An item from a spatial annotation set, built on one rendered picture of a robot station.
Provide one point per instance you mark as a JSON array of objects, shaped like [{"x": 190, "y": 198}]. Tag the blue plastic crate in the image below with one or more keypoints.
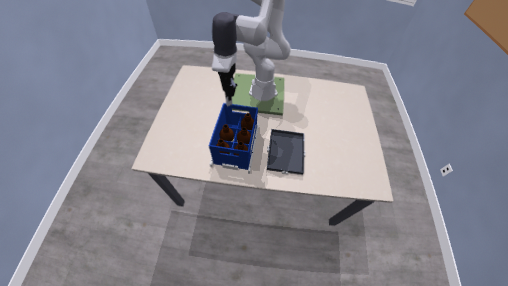
[{"x": 233, "y": 119}]

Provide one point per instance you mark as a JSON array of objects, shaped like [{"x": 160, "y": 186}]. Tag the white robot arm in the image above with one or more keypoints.
[{"x": 253, "y": 32}]

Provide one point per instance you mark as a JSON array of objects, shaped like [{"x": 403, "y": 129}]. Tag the brown glass bottle with blue label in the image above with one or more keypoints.
[{"x": 247, "y": 122}]

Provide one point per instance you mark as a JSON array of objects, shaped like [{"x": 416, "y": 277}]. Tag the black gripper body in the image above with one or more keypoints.
[{"x": 229, "y": 75}]

